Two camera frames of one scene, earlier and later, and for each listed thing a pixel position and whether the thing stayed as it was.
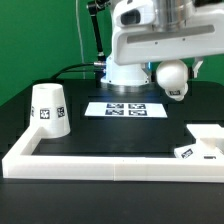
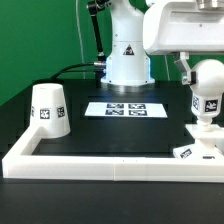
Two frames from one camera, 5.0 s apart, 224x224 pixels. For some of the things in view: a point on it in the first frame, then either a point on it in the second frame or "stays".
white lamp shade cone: x=49 y=110 stays
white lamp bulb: x=172 y=75 → x=207 y=91
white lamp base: x=209 y=143 stays
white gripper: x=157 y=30 stays
